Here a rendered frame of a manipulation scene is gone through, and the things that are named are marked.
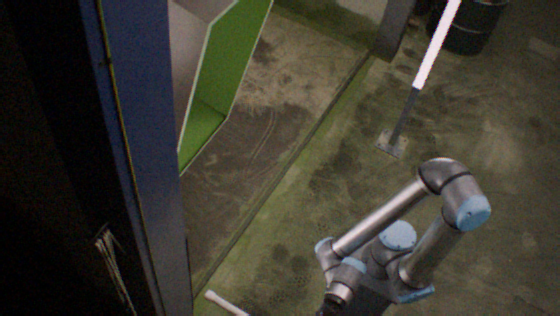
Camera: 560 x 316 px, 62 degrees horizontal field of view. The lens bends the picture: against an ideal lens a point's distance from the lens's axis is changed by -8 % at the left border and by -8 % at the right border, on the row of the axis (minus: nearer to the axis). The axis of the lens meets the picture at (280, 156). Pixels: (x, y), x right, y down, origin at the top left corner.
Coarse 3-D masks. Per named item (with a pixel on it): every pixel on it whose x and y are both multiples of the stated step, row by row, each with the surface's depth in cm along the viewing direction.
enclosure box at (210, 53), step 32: (192, 0) 156; (224, 0) 161; (256, 0) 215; (192, 32) 159; (224, 32) 239; (256, 32) 229; (192, 64) 171; (224, 64) 255; (192, 96) 187; (224, 96) 273; (192, 128) 275; (192, 160) 262
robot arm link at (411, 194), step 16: (432, 160) 156; (448, 160) 153; (416, 176) 159; (432, 176) 153; (448, 176) 148; (400, 192) 162; (416, 192) 158; (432, 192) 155; (384, 208) 166; (400, 208) 162; (368, 224) 170; (384, 224) 167; (336, 240) 179; (352, 240) 174; (368, 240) 173; (320, 256) 183; (336, 256) 179
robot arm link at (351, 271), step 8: (344, 264) 168; (352, 264) 166; (360, 264) 167; (336, 272) 168; (344, 272) 165; (352, 272) 164; (360, 272) 166; (336, 280) 164; (344, 280) 162; (352, 280) 163; (360, 280) 166; (352, 288) 162
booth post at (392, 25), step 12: (396, 0) 357; (408, 0) 352; (384, 12) 370; (396, 12) 364; (408, 12) 359; (384, 24) 377; (396, 24) 372; (384, 36) 385; (396, 36) 379; (384, 48) 393; (396, 48) 391; (384, 60) 401
